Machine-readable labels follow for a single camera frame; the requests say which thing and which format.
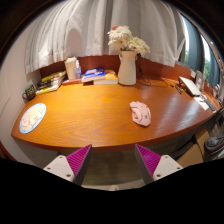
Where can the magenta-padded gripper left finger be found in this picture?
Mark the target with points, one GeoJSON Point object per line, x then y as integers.
{"type": "Point", "coordinates": [77, 160]}

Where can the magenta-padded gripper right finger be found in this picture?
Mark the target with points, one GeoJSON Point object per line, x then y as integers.
{"type": "Point", "coordinates": [149, 160]}

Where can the pink computer mouse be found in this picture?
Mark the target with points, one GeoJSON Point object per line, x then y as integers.
{"type": "Point", "coordinates": [140, 114]}

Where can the round blue-rimmed mouse pad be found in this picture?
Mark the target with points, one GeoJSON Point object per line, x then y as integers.
{"type": "Point", "coordinates": [32, 118]}

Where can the dark grey chair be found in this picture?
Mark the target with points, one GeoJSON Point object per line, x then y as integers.
{"type": "Point", "coordinates": [215, 144]}

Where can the black pen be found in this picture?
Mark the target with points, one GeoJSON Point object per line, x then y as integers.
{"type": "Point", "coordinates": [178, 89]}

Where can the white paper sheet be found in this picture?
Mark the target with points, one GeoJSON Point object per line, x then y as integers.
{"type": "Point", "coordinates": [201, 102]}

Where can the red notebook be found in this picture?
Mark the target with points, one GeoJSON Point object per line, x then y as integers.
{"type": "Point", "coordinates": [70, 81]}

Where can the dark green-lined mug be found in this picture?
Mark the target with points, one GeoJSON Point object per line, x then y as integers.
{"type": "Point", "coordinates": [30, 92]}

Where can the white laptop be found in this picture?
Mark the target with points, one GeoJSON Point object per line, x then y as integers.
{"type": "Point", "coordinates": [190, 86]}

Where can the yellow black book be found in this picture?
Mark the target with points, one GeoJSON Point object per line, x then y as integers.
{"type": "Point", "coordinates": [53, 76]}

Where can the blue book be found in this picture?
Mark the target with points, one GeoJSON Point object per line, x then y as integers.
{"type": "Point", "coordinates": [93, 74]}

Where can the yellow orange book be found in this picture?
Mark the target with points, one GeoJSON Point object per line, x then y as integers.
{"type": "Point", "coordinates": [110, 77]}

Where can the small clear bottle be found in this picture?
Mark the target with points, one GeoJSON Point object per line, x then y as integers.
{"type": "Point", "coordinates": [78, 70]}

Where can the white ceramic vase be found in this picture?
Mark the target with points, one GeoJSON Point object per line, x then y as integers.
{"type": "Point", "coordinates": [127, 70]}

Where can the dark-framed window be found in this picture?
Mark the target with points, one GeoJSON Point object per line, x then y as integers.
{"type": "Point", "coordinates": [196, 46]}

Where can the white flower bouquet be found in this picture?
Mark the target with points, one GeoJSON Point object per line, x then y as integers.
{"type": "Point", "coordinates": [124, 38]}

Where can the white curtain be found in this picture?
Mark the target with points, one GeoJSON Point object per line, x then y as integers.
{"type": "Point", "coordinates": [100, 26]}

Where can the small picture frame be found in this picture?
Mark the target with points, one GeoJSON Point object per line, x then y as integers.
{"type": "Point", "coordinates": [200, 80]}

